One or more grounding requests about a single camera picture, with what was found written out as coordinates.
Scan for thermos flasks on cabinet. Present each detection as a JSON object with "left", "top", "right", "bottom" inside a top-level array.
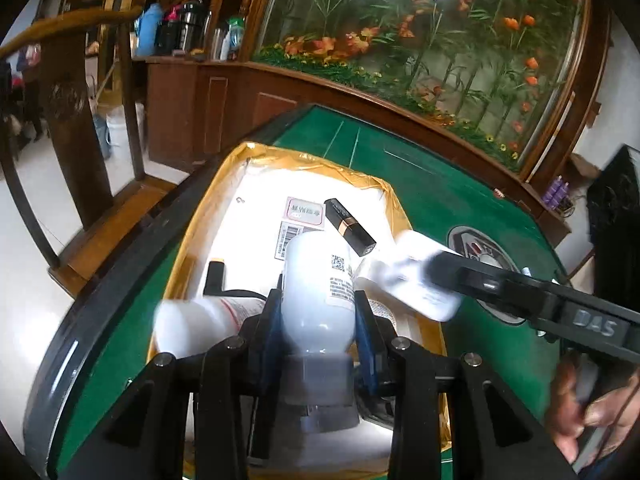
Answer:
[{"left": 134, "top": 0, "right": 244, "bottom": 61}]

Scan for purple spray cans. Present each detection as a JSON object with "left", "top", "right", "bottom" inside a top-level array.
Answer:
[{"left": 542, "top": 176, "right": 570, "bottom": 214}]

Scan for white plastic bucket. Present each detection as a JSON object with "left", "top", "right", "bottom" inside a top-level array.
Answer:
[{"left": 106, "top": 102, "right": 145, "bottom": 162}]

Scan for wooden chair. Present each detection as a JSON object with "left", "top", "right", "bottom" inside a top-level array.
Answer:
[{"left": 1, "top": 6, "right": 174, "bottom": 297}]

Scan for white bottle green label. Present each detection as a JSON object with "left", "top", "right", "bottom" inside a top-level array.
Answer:
[{"left": 280, "top": 231, "right": 359, "bottom": 434}]

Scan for white medicine bottle red label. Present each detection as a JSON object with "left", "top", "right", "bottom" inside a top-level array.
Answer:
[{"left": 153, "top": 296, "right": 266, "bottom": 359}]

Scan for flower planter display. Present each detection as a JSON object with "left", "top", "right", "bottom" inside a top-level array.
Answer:
[{"left": 254, "top": 0, "right": 589, "bottom": 170}]

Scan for person right hand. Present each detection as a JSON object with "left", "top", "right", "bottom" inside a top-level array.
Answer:
[{"left": 544, "top": 356, "right": 639, "bottom": 463}]

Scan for white charger with prongs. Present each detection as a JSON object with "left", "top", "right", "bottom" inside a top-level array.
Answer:
[{"left": 354, "top": 230, "right": 462, "bottom": 322}]

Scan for black plastic spool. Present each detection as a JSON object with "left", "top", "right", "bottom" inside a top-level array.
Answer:
[{"left": 203, "top": 261, "right": 267, "bottom": 301}]

